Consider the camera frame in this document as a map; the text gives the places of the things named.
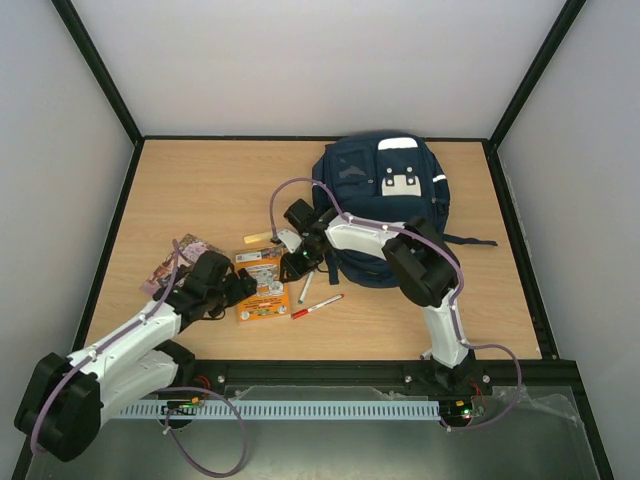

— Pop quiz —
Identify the orange comic book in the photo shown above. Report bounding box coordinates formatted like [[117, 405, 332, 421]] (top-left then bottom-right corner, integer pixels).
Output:
[[235, 246, 292, 323]]

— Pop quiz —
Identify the navy blue backpack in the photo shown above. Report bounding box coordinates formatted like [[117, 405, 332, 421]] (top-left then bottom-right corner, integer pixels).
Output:
[[310, 131, 499, 288]]

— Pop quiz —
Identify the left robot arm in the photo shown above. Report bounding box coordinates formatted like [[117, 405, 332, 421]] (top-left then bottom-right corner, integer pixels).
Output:
[[14, 251, 257, 462]]

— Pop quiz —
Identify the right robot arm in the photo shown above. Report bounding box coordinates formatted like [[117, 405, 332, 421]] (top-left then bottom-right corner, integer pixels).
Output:
[[278, 199, 477, 396]]

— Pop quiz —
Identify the green capped white pen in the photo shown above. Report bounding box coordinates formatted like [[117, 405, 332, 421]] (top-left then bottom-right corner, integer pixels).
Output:
[[297, 270, 316, 305]]

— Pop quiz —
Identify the purple illustrated booklet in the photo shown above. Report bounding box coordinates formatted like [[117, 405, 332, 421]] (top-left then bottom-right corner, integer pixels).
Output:
[[139, 234, 223, 296]]

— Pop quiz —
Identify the red capped white pen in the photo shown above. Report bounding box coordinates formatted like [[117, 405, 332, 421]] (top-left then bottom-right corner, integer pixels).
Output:
[[291, 294, 344, 319]]

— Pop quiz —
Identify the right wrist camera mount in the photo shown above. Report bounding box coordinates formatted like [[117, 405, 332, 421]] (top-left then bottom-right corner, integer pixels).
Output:
[[276, 229, 303, 253]]

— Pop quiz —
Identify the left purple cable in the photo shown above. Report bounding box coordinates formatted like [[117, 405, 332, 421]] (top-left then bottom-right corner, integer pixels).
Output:
[[29, 239, 249, 478]]

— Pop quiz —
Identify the purple cable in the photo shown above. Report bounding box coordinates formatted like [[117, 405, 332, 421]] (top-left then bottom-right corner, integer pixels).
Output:
[[29, 239, 249, 478], [268, 176, 524, 434]]

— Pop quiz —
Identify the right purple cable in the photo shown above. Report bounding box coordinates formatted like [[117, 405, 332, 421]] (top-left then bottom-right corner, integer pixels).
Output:
[[268, 176, 524, 434]]

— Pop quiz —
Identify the grey slotted cable duct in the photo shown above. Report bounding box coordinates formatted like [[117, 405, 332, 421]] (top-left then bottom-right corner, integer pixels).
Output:
[[115, 400, 441, 422]]

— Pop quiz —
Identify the black aluminium frame rail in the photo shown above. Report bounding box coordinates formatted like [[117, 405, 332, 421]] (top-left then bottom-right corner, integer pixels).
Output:
[[196, 359, 582, 398]]

